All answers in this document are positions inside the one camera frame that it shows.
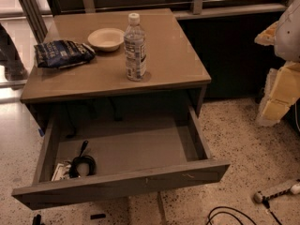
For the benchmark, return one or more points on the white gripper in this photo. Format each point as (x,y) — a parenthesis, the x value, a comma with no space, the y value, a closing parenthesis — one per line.
(290,37)

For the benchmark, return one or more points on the clear plastic water bottle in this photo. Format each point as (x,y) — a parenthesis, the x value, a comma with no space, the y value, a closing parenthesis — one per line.
(135,48)

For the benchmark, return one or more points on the open grey top drawer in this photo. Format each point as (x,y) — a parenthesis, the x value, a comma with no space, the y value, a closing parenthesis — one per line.
(139,154)

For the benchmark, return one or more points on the white packet in drawer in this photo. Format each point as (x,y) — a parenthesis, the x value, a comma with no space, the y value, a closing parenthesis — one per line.
(61,172)

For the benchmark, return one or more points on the brown wooden desk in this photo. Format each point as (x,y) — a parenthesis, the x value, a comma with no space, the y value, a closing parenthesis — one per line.
(171,64)

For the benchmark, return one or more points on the white power strip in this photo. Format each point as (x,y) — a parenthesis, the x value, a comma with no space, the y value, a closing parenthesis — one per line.
(291,186)

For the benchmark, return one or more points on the white paper bowl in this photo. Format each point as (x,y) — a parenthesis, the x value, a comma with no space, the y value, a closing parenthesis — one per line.
(106,39)

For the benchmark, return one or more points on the blue snack bag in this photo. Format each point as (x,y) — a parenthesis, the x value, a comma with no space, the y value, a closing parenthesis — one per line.
(62,54)

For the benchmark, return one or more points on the small black floor object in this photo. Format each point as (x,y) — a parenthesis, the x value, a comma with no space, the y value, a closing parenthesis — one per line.
(97,216)

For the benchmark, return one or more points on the person's dark leg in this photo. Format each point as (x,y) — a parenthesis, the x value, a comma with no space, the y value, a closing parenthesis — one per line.
(14,68)

